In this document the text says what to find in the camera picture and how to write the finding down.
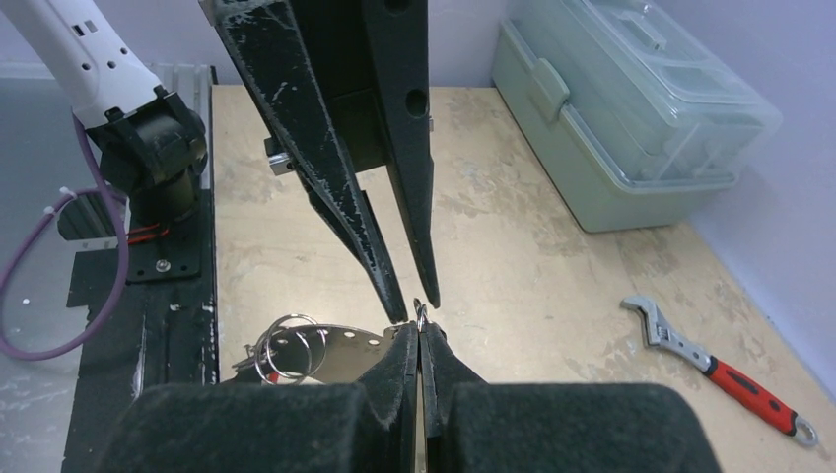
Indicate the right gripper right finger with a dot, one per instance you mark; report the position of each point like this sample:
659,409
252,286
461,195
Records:
472,425

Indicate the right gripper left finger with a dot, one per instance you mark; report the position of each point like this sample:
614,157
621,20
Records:
364,426

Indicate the red handled adjustable wrench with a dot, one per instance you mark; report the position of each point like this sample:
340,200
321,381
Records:
659,334

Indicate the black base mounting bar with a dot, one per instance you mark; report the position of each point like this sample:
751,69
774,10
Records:
163,330

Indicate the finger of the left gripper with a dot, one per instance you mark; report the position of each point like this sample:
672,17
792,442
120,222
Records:
397,33
266,45

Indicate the green plastic toolbox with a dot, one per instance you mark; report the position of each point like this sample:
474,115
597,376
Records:
635,121

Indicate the large perforated metal keyring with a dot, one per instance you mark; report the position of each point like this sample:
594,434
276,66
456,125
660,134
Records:
296,348

